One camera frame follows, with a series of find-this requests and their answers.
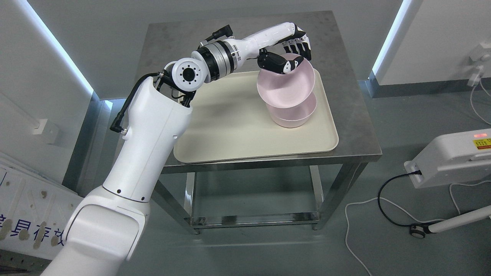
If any pink bowl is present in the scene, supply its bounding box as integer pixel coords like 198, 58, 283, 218
257, 59, 315, 108
265, 92, 317, 128

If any black power cable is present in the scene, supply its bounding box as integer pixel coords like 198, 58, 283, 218
377, 171, 422, 227

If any steel table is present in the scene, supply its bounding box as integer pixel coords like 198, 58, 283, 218
132, 10, 382, 235

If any white machine on stand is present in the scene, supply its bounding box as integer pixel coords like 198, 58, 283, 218
404, 128, 491, 239

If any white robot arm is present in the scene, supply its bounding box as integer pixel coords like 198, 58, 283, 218
42, 26, 264, 276

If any white wall socket left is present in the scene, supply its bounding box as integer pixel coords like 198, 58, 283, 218
32, 119, 60, 145

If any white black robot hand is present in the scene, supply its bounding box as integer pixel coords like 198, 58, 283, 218
228, 22, 311, 74

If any white wall plug right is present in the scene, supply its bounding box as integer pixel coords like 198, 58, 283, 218
466, 40, 491, 87

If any beige plastic tray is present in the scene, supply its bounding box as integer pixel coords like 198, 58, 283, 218
173, 71, 339, 164

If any white sign board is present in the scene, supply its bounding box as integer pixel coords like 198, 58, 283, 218
0, 153, 82, 260

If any white cable on floor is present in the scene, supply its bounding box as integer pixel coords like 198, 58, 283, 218
344, 197, 442, 276

